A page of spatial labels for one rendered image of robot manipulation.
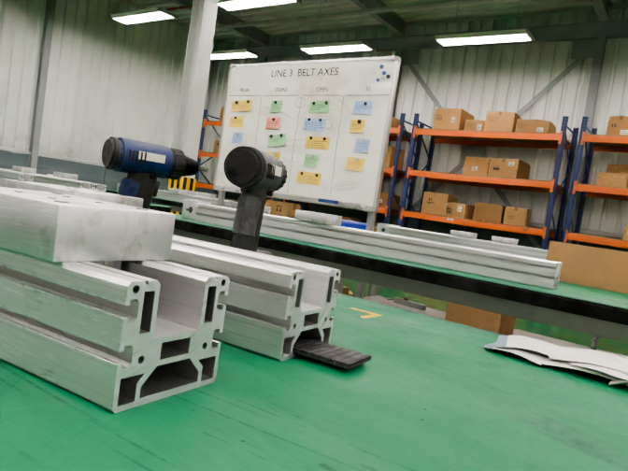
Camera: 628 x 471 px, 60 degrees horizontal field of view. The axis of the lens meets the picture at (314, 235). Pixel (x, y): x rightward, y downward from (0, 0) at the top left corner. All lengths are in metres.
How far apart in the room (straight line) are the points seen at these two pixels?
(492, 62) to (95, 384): 11.65
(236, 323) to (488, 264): 1.43
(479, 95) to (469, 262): 9.94
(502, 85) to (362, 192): 8.33
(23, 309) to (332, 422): 0.24
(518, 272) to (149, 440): 1.63
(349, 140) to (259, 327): 3.20
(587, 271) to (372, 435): 1.94
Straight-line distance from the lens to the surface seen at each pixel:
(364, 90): 3.71
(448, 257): 1.94
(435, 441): 0.41
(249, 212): 0.79
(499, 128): 10.41
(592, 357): 0.73
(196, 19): 9.66
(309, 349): 0.54
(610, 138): 9.85
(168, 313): 0.44
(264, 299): 0.52
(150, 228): 0.46
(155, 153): 1.01
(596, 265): 2.28
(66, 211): 0.41
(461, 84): 12.02
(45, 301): 0.43
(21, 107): 13.31
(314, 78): 3.97
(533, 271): 1.87
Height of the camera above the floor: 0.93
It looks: 3 degrees down
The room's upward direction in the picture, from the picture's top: 8 degrees clockwise
